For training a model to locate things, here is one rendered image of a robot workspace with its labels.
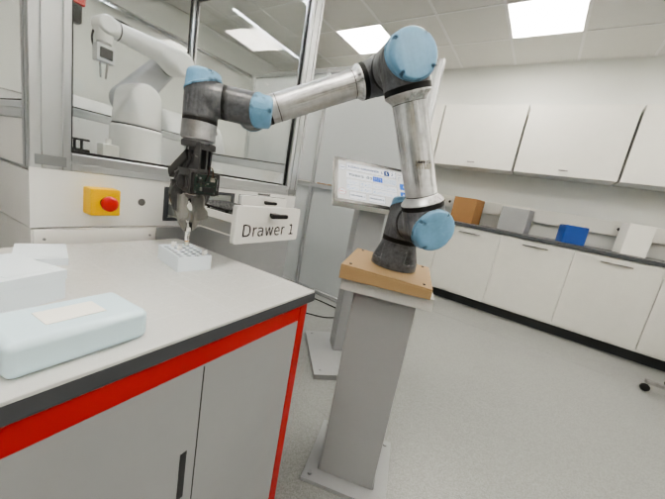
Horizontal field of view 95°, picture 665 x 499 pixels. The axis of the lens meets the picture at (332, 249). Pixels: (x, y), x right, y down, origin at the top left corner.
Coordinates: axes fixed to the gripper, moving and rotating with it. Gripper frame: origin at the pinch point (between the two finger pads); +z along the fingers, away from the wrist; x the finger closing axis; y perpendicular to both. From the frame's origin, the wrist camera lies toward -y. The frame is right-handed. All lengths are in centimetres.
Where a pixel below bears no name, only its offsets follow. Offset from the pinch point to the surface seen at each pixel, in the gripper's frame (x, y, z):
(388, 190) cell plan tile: 117, -18, -19
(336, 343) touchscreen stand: 110, -27, 77
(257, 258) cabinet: 52, -41, 24
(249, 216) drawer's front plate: 17.3, 0.5, -3.2
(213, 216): 12.1, -10.4, -0.8
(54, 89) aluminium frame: -21.3, -26.4, -26.1
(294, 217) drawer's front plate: 37.9, -3.6, -3.1
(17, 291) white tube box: -30.4, 15.0, 7.6
